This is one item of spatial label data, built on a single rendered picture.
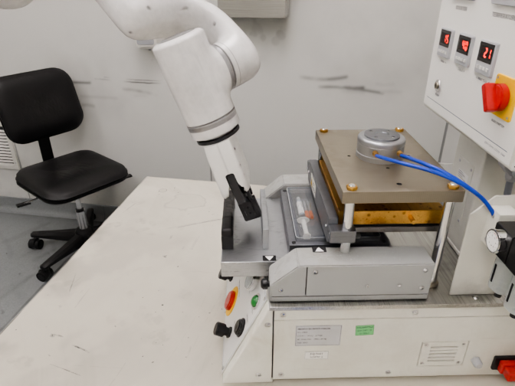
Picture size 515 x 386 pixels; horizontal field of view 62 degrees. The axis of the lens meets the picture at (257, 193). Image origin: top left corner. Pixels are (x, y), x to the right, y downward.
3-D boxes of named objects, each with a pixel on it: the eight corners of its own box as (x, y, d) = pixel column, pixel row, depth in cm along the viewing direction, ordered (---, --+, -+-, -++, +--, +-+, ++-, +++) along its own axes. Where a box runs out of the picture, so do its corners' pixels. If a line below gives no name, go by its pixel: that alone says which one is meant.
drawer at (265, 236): (364, 212, 92) (369, 179, 89) (396, 277, 73) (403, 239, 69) (226, 214, 92) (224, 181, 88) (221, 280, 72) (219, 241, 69)
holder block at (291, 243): (359, 199, 90) (360, 188, 89) (387, 256, 72) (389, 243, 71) (280, 200, 89) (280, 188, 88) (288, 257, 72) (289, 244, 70)
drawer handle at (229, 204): (234, 206, 87) (234, 188, 85) (233, 250, 74) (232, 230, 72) (224, 207, 87) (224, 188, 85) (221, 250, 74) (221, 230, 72)
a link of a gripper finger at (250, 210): (231, 189, 76) (245, 220, 79) (231, 197, 74) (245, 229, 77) (248, 184, 76) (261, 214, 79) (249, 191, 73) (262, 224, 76)
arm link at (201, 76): (222, 100, 76) (178, 125, 72) (191, 25, 70) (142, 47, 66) (247, 103, 69) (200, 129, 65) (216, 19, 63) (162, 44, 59)
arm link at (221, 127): (189, 116, 75) (196, 131, 76) (183, 132, 67) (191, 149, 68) (234, 99, 74) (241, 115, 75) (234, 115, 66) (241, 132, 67)
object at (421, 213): (400, 177, 88) (408, 132, 84) (445, 237, 68) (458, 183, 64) (316, 178, 88) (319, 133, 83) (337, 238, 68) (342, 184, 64)
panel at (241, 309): (227, 269, 104) (261, 207, 96) (222, 374, 77) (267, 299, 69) (220, 266, 103) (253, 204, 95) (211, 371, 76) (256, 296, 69)
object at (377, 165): (428, 169, 91) (439, 109, 85) (506, 256, 63) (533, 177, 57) (313, 171, 90) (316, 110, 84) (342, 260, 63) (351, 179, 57)
